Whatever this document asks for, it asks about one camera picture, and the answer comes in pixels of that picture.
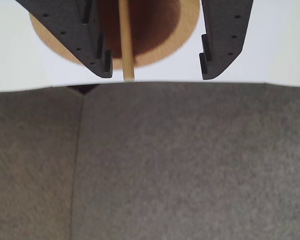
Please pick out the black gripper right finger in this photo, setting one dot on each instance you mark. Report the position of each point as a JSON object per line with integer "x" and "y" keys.
{"x": 225, "y": 30}

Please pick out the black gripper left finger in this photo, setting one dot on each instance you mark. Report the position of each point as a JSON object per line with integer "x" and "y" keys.
{"x": 75, "y": 30}

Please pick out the beige wooden pen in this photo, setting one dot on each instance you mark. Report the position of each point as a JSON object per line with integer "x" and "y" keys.
{"x": 127, "y": 50}

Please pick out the brown cylindrical pen holder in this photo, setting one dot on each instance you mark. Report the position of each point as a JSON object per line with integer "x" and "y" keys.
{"x": 185, "y": 30}

